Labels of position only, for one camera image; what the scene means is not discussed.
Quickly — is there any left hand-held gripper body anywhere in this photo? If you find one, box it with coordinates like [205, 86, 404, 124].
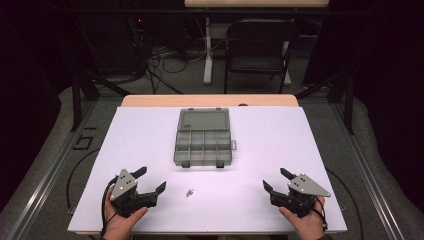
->
[109, 168, 158, 218]

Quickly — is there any person's right hand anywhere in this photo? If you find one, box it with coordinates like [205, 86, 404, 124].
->
[279, 196, 326, 240]

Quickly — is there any grey clear plastic organizer box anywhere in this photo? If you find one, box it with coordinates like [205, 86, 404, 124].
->
[172, 107, 238, 169]

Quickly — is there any aluminium floor rail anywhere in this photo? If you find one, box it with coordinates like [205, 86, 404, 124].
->
[329, 99, 406, 240]
[5, 99, 98, 240]

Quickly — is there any black floor cable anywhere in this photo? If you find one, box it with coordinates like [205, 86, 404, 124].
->
[325, 167, 365, 240]
[65, 147, 102, 212]

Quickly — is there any power strip with red light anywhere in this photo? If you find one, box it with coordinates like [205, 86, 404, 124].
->
[133, 17, 146, 46]

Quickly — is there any black folding chair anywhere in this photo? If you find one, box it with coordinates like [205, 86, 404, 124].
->
[223, 17, 298, 95]

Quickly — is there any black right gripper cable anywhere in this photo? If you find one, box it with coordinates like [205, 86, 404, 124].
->
[312, 195, 330, 232]

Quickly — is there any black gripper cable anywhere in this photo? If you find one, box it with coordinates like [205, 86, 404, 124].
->
[100, 175, 120, 238]
[312, 195, 330, 232]

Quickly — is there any black metal stand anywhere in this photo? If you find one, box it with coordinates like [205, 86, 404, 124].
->
[294, 72, 355, 136]
[70, 69, 132, 132]

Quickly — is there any white table leg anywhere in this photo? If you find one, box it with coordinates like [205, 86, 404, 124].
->
[203, 16, 215, 86]

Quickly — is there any tangle of floor cables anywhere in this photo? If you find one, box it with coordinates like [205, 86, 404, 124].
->
[145, 19, 208, 95]

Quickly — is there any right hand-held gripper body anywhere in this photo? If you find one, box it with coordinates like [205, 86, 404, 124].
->
[270, 173, 332, 218]

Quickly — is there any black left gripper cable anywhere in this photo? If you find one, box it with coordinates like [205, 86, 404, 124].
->
[100, 175, 120, 238]

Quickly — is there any person's left hand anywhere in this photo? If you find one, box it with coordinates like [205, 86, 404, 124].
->
[103, 195, 149, 240]

